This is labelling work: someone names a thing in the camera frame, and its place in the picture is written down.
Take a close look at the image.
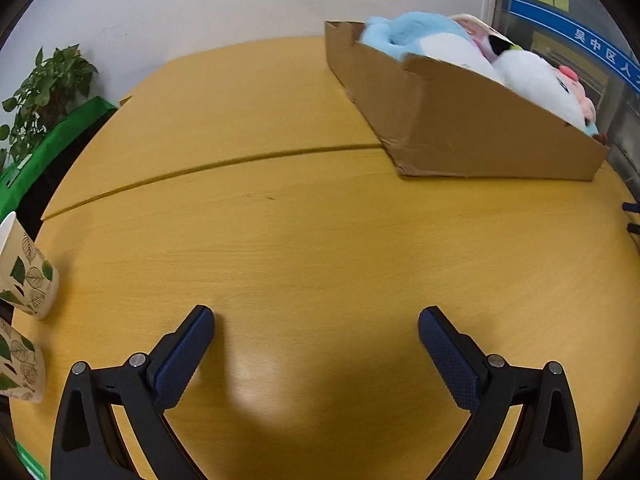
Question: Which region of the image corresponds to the teal pink plush toy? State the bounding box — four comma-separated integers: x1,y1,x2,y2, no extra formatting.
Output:
556,65,599,136

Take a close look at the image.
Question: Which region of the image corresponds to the light blue plush toy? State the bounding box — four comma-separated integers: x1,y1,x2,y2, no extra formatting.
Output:
359,11,504,84

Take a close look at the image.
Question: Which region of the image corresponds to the brown cardboard box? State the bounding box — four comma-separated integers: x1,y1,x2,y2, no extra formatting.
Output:
324,21,608,181

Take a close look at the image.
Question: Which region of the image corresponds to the green cloth covered table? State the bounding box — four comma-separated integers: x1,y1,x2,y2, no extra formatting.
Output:
1,96,117,231

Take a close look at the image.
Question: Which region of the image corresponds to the green potted plant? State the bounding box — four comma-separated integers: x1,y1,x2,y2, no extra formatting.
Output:
1,44,99,168

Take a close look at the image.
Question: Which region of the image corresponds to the leaf pattern paper cup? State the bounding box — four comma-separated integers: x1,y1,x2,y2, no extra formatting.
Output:
0,211,60,320

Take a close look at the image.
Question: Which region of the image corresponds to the white panda plush toy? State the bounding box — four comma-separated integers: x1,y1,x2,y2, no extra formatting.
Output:
484,35,586,133

